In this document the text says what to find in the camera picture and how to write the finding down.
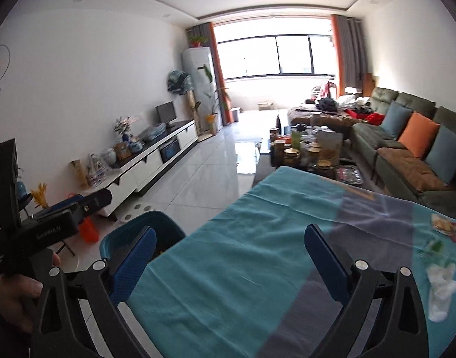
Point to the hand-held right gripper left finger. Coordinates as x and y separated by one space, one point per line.
134 264

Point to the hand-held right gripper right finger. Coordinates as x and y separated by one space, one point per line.
326 264

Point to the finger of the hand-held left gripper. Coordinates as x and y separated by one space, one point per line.
65 202
95 202

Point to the blue plastic waste bin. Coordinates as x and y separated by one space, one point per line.
168 227

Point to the person's left forearm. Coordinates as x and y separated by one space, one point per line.
8 339

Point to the person's left hand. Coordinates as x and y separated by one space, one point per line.
15 294

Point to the yellow dried flower bunch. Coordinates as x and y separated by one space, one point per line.
40 194

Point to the orange plastic bag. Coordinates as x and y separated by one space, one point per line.
88 231

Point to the gold gift bag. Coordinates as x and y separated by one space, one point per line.
78 173

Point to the white dotted floor mat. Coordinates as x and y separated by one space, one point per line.
138 210

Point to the white ceramic jar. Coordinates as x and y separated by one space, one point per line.
108 156

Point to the white and black media cabinet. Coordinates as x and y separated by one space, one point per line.
146 171

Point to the flower vase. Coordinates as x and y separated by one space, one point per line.
126 125

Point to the clear plastic bag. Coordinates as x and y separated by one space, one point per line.
153 133

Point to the metal tray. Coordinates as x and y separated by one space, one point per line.
349 175

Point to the teal and grey tablecloth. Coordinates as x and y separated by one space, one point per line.
231 268

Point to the clear green printed wrapper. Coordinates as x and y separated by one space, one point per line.
436 248

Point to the black monitor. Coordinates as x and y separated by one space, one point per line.
165 112

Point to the group of glass jars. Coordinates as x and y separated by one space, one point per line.
291 154

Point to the beige snack bag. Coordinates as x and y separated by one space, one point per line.
328 149

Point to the glass coffee table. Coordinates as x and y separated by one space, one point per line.
265 164

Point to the white crumpled tissue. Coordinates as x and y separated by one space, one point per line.
442 294

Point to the clear cracker packet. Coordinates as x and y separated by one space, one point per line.
441 223

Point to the brown seat cushion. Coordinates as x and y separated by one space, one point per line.
406 167

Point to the tall plant in yellow pot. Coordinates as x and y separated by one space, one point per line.
212 123

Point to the brown ottoman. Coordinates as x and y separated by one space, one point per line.
324 119

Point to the covered standing fan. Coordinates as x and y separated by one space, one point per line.
179 82

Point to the red cloth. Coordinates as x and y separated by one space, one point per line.
375 118

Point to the red flat box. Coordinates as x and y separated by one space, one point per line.
354 112

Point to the small blue pillow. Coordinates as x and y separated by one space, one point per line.
395 121

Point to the small orange pillow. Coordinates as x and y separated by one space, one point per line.
418 134

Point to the black bag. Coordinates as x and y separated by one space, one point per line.
326 104

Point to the large blue pillow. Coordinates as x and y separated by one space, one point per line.
447 153

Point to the small grey bin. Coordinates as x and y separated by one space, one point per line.
236 115

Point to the white standing air conditioner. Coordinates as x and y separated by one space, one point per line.
194 67

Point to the cardboard box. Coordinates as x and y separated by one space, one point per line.
265 105

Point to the clothes rack with red garment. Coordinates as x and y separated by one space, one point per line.
324 89

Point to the green sofa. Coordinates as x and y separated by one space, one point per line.
384 95

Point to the wooden cabinet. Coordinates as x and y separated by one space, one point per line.
370 84

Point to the small green potted plant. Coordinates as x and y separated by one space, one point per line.
198 40

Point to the large window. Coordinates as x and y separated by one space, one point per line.
250 57

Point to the gold picture frame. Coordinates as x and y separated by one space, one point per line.
122 151

